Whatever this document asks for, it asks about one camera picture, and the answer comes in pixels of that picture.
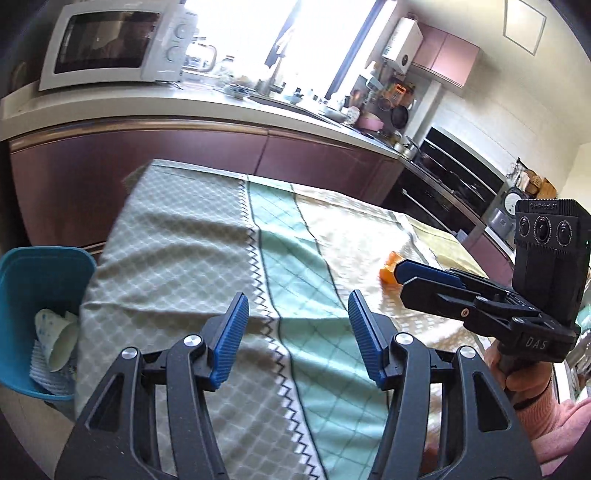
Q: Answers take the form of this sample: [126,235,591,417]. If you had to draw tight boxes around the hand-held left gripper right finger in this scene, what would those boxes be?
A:
[347,290,543,480]

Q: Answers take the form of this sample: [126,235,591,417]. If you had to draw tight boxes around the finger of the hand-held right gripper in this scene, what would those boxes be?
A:
[393,258,518,301]
[399,275,513,334]

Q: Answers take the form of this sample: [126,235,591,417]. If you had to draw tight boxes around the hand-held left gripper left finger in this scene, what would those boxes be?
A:
[54,292,250,480]

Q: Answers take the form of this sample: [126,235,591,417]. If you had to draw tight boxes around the orange cup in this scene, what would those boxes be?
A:
[379,251,403,285]

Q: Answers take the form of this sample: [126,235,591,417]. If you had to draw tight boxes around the printed paper cup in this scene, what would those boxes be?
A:
[34,308,65,357]
[44,311,79,373]

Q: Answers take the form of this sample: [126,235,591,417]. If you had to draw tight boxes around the blue plastic bin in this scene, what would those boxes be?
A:
[0,246,98,400]

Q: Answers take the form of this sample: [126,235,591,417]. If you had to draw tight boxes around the person's right forearm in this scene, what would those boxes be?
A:
[519,369,591,468]

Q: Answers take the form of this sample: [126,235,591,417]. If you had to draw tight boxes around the person's right hand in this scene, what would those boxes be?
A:
[484,339,555,409]

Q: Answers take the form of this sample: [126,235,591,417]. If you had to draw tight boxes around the black built-in oven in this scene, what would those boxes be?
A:
[382,166,486,237]

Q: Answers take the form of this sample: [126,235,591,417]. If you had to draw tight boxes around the white round appliance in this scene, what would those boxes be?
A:
[502,188,525,216]

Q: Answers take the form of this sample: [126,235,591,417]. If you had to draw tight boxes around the patterned green yellow tablecloth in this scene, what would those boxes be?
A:
[76,159,522,480]

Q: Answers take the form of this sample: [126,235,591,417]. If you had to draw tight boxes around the kitchen counter with maroon cabinets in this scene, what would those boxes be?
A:
[0,78,519,260]

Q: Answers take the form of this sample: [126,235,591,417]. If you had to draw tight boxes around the kitchen sink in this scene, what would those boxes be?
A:
[249,92,343,126]

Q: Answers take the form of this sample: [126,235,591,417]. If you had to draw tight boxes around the white water heater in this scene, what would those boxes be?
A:
[381,17,424,75]

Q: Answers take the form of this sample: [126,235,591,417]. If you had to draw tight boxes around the steel kitchen faucet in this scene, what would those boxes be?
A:
[267,55,285,94]

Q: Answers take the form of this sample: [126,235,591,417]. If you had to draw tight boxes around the ceiling light panel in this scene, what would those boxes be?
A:
[502,0,546,55]

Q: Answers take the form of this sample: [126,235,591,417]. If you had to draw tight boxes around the kitchen window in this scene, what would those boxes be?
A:
[185,0,399,100]

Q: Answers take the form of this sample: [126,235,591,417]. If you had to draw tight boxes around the glass kettle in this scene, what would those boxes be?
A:
[182,39,218,75]

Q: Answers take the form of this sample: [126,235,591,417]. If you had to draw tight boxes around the white microwave oven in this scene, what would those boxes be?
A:
[38,0,200,92]

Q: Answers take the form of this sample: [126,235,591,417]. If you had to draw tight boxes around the pink wall cabinet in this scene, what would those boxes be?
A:
[411,24,481,89]

